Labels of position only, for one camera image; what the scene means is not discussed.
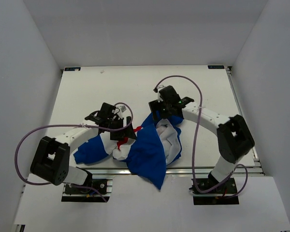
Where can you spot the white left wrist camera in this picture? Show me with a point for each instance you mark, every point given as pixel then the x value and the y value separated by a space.
pixel 120 109

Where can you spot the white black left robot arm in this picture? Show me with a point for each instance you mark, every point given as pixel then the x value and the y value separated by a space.
pixel 52 157

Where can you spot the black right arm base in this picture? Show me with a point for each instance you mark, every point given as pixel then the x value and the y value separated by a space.
pixel 223 195

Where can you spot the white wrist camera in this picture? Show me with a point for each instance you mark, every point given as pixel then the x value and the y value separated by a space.
pixel 157 91
pixel 120 109

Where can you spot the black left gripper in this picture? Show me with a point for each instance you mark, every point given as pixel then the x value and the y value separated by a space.
pixel 127 132

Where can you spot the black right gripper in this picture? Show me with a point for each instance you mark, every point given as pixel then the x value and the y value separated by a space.
pixel 155 106

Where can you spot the blue right corner label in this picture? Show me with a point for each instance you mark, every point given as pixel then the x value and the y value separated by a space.
pixel 216 67

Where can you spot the blue white red jacket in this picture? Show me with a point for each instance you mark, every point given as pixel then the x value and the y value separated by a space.
pixel 156 146

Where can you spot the blue left corner label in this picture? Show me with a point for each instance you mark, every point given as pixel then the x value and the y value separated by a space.
pixel 72 69

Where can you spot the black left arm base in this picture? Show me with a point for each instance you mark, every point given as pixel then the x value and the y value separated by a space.
pixel 99 191

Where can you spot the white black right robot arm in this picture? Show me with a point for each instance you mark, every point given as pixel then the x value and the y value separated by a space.
pixel 233 135

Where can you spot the blue corner label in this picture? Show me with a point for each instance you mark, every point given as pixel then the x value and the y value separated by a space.
pixel 72 69
pixel 216 67

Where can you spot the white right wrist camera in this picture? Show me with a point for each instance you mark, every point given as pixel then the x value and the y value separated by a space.
pixel 157 91

